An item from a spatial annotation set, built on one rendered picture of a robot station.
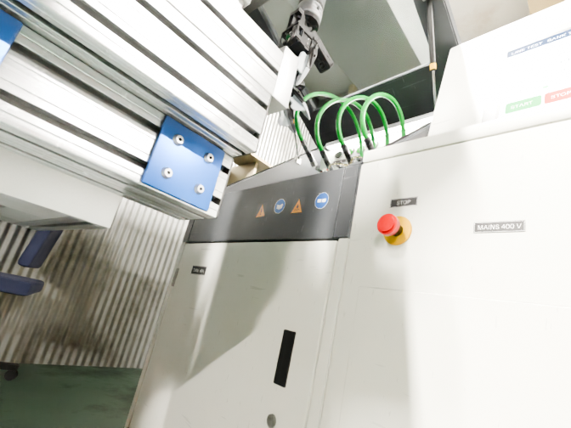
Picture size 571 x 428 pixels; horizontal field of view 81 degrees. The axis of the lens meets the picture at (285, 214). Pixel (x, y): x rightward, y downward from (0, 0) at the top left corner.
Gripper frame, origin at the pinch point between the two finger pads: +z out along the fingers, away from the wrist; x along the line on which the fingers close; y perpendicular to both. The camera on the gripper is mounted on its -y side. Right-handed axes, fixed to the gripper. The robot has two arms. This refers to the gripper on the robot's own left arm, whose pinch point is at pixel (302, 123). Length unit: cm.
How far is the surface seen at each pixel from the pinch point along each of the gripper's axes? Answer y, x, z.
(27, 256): 68, -149, -29
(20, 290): 78, -136, -11
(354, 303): 45, 26, 43
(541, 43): -27, 56, 19
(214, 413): 63, -10, 53
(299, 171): -25.4, -35.8, 7.9
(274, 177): -9.3, -35.2, 6.2
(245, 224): 33.8, -7.2, 20.1
